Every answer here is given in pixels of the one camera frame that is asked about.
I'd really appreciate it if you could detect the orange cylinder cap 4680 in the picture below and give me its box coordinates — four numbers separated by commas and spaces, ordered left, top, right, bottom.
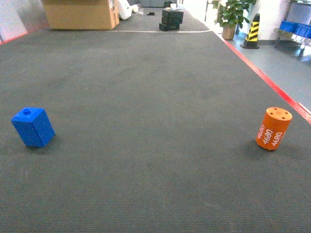
256, 107, 293, 151

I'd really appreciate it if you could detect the blue rectangular block part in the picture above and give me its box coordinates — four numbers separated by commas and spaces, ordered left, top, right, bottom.
11, 107, 55, 148

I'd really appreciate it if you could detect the stack of black boxes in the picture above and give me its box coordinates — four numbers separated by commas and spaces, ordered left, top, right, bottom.
159, 8, 184, 32

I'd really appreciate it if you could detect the white foam packaging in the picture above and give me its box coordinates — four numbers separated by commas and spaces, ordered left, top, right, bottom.
117, 0, 139, 20

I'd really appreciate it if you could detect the white paper cup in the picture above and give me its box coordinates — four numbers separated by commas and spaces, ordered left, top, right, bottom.
170, 3, 177, 9

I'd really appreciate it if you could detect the black yellow striped cone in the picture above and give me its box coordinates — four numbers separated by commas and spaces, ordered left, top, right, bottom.
240, 13, 260, 49

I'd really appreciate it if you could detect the potted green plant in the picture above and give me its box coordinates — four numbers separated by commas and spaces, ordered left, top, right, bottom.
211, 0, 257, 40

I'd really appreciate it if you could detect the large cardboard box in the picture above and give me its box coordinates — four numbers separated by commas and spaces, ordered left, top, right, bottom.
42, 0, 120, 30

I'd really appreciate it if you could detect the blue plastic bin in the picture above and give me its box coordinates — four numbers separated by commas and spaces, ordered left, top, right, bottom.
279, 20, 299, 33
294, 23, 311, 39

